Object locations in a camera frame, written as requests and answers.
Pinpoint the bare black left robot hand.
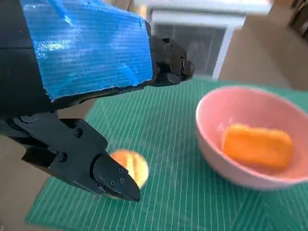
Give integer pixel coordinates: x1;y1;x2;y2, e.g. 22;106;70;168
0;0;195;203

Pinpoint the round toy bread bun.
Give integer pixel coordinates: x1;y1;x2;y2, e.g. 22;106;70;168
109;149;150;200

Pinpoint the pink bowl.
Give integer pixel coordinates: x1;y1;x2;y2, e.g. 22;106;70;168
195;86;308;192

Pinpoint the rectangular toy bread slice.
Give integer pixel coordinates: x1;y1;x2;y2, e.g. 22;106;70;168
222;123;294;169

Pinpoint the white mesh door cabinet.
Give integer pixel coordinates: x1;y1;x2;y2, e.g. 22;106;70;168
133;0;272;80

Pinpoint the green cutting mat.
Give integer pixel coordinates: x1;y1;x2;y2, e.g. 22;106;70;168
25;77;308;231

